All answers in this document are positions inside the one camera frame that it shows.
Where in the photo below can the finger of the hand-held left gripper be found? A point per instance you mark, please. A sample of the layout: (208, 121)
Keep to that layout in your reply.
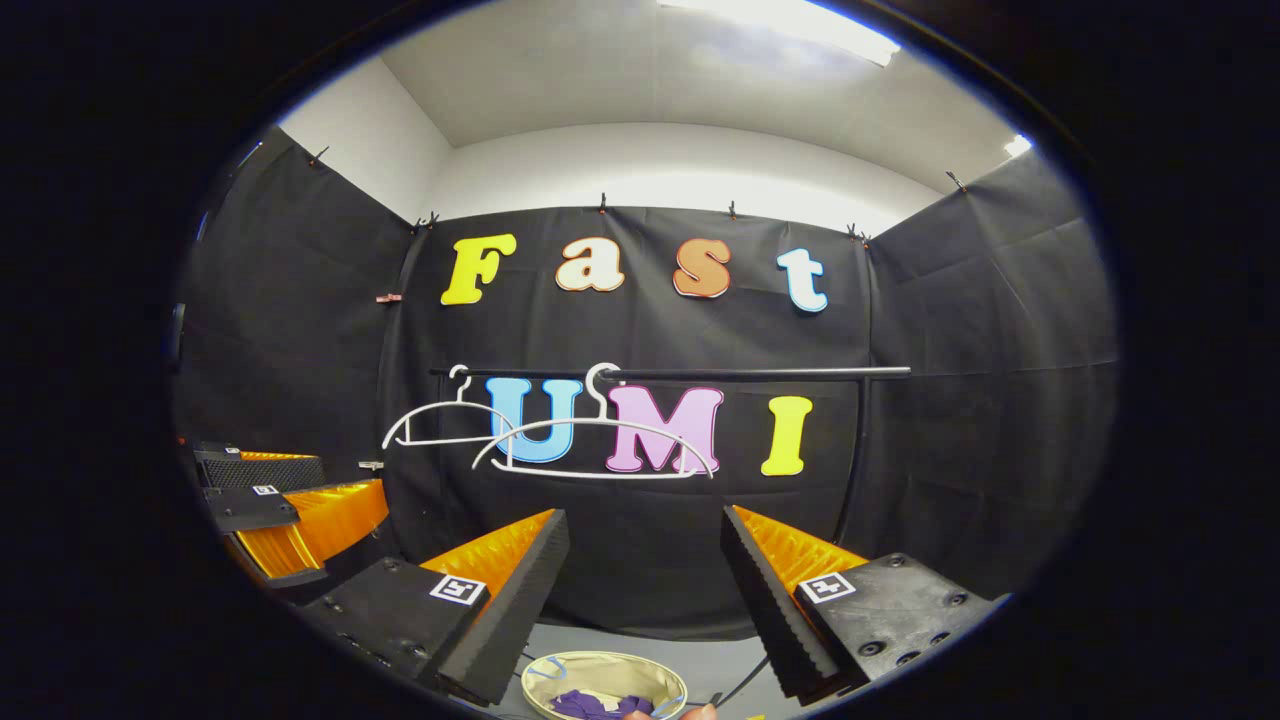
(250, 508)
(260, 472)

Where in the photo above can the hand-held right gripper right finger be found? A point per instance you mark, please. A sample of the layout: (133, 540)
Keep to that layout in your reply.
(775, 620)

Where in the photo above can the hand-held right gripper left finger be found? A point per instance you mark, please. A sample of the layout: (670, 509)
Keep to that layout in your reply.
(510, 620)

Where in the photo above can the beige laundry hamper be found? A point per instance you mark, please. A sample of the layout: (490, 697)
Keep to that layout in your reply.
(600, 668)

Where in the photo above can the white plastic hanger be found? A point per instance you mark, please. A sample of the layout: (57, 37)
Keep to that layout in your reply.
(590, 473)
(440, 441)

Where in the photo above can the black backdrop cloth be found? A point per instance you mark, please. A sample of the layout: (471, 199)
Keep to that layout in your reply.
(950, 450)

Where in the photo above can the row of black clips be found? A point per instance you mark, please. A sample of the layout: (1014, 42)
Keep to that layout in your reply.
(603, 203)

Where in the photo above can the small ceiling light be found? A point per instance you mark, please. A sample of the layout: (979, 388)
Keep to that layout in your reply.
(1018, 146)

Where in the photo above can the large ceiling light panel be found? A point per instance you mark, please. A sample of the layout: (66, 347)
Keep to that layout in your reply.
(790, 25)

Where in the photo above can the black clothes rail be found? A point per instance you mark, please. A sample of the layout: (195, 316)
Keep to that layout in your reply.
(750, 373)

